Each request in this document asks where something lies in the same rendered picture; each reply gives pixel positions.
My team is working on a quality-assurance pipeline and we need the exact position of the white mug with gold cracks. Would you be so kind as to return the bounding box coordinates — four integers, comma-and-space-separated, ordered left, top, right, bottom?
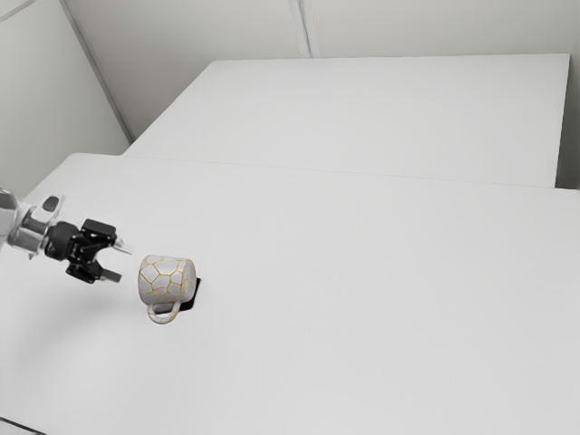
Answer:
138, 254, 198, 324

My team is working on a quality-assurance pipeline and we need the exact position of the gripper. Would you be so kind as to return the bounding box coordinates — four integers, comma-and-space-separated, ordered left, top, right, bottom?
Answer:
44, 217, 135, 285

